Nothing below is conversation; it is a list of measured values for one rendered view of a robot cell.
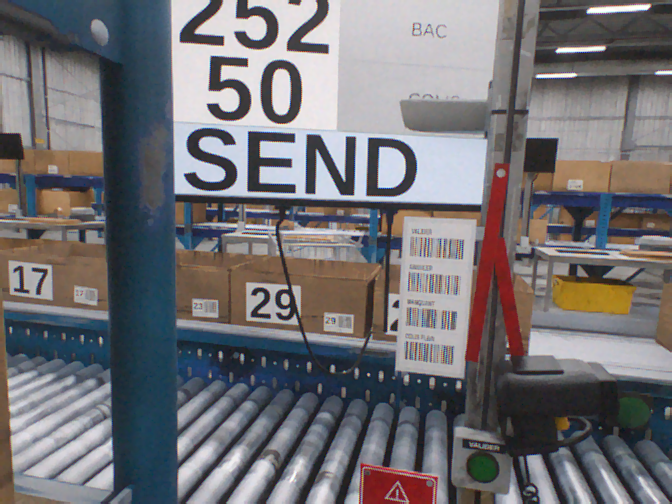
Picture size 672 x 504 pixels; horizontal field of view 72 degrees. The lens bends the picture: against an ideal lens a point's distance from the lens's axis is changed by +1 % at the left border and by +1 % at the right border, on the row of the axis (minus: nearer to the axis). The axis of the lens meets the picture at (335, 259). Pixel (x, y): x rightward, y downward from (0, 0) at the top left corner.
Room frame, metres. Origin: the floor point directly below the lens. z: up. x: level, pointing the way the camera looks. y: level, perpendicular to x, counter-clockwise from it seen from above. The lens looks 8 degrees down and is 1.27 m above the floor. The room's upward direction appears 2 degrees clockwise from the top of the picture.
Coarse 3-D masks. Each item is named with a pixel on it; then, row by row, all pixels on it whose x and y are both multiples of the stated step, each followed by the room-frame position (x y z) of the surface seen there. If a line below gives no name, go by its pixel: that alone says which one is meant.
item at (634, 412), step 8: (624, 400) 0.97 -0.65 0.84; (632, 400) 0.97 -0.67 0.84; (640, 400) 0.97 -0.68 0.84; (624, 408) 0.97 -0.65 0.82; (632, 408) 0.97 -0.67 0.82; (640, 408) 0.96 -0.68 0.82; (648, 408) 0.96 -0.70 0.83; (624, 416) 0.97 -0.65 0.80; (632, 416) 0.97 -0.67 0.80; (640, 416) 0.96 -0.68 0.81; (648, 416) 0.96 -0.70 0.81; (624, 424) 0.97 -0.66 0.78; (632, 424) 0.97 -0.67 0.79; (640, 424) 0.96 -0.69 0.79
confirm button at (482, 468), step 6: (480, 456) 0.51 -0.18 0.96; (474, 462) 0.51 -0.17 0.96; (480, 462) 0.51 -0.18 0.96; (486, 462) 0.51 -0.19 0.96; (492, 462) 0.51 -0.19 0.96; (474, 468) 0.51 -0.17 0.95; (480, 468) 0.51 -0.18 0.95; (486, 468) 0.51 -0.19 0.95; (492, 468) 0.50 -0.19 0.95; (474, 474) 0.51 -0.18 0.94; (480, 474) 0.51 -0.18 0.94; (486, 474) 0.51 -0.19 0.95; (492, 474) 0.50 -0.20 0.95
